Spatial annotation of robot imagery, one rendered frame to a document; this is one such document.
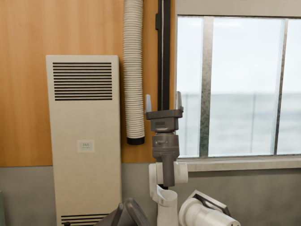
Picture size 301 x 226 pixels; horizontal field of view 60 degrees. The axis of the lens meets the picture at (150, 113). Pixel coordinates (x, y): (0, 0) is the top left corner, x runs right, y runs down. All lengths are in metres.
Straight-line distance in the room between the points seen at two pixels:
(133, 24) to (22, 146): 1.39
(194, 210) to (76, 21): 1.97
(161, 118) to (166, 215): 0.31
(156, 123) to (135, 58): 1.30
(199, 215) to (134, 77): 1.64
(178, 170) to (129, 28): 1.48
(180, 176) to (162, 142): 0.12
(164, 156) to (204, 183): 1.84
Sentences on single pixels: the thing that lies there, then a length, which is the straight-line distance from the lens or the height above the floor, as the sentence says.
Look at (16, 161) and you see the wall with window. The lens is 2.58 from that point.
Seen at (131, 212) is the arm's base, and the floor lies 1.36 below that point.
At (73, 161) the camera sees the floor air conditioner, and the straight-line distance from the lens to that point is 2.14.
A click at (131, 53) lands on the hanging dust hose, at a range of 2.09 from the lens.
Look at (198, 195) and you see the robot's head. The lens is 0.61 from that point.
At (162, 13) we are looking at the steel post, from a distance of 2.23.
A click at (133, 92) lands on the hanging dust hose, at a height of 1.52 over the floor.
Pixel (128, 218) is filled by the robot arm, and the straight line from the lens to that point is 0.69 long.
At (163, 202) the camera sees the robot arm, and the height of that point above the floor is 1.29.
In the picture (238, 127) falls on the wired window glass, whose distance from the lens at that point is 2.63.
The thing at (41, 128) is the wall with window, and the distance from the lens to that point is 2.43.
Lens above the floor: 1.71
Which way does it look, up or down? 10 degrees down
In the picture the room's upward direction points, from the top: straight up
